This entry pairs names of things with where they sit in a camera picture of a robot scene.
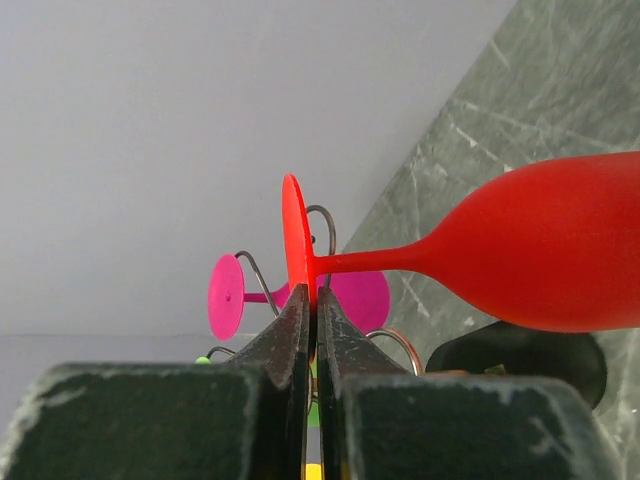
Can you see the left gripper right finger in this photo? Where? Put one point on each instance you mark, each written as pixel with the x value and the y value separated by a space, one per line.
pixel 380 421

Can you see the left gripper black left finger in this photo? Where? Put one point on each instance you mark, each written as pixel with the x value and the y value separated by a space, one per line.
pixel 243 418

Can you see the green plastic wine glass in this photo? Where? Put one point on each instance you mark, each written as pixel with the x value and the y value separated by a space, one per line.
pixel 313 420

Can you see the orange plastic wine glass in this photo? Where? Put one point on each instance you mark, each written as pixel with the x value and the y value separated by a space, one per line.
pixel 314 471

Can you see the pink plastic wine glass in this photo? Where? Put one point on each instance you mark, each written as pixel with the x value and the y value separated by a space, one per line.
pixel 364 296

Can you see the red plastic wine glass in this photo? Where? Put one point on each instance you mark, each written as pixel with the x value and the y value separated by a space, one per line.
pixel 552 246

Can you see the copper wire glass rack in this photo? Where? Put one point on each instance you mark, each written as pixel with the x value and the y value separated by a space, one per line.
pixel 499 348

